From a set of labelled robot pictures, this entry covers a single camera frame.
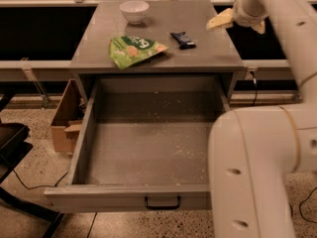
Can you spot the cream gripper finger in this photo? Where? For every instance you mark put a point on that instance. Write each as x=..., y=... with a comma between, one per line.
x=223, y=20
x=259, y=28

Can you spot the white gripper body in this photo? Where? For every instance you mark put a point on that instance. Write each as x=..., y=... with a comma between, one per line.
x=244, y=15

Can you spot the dark blue snack bar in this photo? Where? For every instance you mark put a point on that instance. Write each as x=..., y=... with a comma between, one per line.
x=183, y=41

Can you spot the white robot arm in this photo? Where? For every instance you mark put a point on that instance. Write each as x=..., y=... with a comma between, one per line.
x=250, y=150

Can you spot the grey cabinet counter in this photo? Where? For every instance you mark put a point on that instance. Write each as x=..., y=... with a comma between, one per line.
x=214, y=51

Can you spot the open grey drawer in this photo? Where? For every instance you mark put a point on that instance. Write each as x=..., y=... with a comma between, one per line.
x=143, y=135

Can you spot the white bowl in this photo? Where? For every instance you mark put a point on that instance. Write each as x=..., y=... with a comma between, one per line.
x=134, y=12

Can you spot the green snack bag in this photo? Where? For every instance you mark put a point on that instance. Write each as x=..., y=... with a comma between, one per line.
x=126, y=51

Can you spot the cardboard box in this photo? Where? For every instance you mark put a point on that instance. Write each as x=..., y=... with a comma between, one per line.
x=67, y=119

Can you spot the black metal stand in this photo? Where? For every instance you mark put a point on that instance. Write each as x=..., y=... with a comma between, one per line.
x=43, y=166

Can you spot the black drawer handle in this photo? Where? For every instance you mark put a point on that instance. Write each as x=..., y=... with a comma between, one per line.
x=162, y=203

